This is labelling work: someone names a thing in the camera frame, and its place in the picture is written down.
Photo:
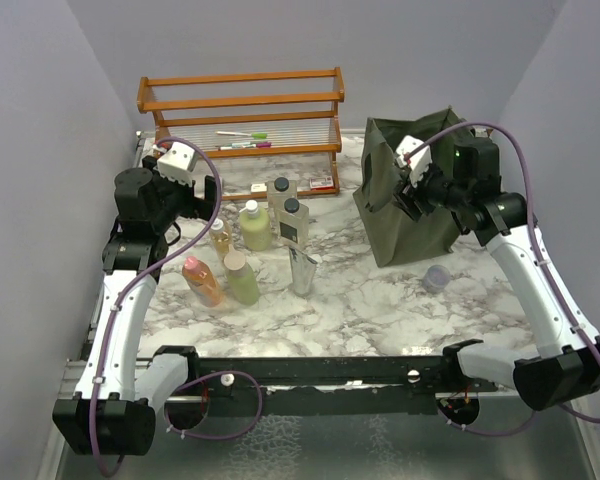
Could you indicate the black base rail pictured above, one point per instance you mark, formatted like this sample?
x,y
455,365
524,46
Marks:
x,y
319,386

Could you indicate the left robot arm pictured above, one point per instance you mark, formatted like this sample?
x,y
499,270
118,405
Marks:
x,y
113,409

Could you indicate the green lotion bottle white cap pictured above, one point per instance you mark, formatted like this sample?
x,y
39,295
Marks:
x,y
255,226

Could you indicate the silver foil pouch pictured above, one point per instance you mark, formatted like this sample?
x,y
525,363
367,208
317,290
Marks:
x,y
303,268

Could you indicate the green white marker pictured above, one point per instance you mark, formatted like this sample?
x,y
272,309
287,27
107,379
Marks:
x,y
251,135

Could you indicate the red white small box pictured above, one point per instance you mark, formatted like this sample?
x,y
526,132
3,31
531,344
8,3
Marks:
x,y
321,183

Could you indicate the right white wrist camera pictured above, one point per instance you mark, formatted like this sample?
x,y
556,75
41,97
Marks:
x,y
413,159

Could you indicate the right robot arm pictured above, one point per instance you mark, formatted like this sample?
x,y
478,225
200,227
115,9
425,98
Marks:
x,y
567,363

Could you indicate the orange wooden shelf rack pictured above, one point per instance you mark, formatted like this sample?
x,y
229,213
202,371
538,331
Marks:
x,y
299,110

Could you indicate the small purple jar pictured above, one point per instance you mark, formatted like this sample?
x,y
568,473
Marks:
x,y
436,279

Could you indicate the small amber bottle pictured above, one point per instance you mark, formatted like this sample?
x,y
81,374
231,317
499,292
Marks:
x,y
221,237

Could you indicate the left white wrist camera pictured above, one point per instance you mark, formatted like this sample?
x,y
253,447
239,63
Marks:
x,y
177,164

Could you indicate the green bottle beige cap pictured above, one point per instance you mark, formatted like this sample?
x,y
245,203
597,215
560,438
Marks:
x,y
241,278

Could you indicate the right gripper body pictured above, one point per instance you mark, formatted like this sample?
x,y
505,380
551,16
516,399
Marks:
x,y
434,190

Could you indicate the green canvas bag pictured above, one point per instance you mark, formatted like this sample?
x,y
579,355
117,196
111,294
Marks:
x,y
395,238

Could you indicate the clear square bottle black cap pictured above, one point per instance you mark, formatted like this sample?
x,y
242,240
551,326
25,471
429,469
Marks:
x,y
293,220

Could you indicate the pink orange bottle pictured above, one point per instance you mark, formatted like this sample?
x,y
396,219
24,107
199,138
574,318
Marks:
x,y
202,282

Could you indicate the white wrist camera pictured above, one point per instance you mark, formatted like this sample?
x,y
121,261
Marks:
x,y
177,164
413,159

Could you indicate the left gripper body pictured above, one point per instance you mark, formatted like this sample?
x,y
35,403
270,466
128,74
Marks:
x,y
180,200

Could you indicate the pink green marker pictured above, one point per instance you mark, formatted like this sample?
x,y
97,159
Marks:
x,y
244,145

